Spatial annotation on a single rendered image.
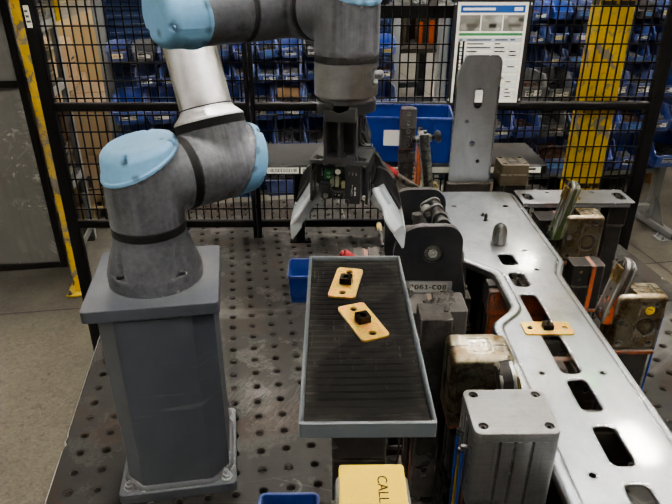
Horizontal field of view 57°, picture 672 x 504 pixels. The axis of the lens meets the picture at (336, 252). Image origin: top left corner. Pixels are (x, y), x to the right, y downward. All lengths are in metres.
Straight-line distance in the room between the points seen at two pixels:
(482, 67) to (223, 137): 0.87
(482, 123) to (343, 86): 1.03
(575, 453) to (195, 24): 0.69
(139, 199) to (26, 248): 2.46
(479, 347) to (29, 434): 1.96
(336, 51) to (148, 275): 0.47
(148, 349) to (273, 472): 0.37
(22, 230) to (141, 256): 2.39
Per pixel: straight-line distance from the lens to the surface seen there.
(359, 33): 0.71
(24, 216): 3.32
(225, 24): 0.72
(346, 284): 0.87
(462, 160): 1.74
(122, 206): 0.96
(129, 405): 1.10
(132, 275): 0.99
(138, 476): 1.22
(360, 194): 0.74
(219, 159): 0.99
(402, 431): 0.64
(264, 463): 1.26
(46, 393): 2.75
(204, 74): 1.02
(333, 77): 0.72
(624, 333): 1.23
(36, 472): 2.42
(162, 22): 0.71
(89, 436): 1.39
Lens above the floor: 1.59
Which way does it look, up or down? 27 degrees down
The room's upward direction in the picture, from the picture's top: straight up
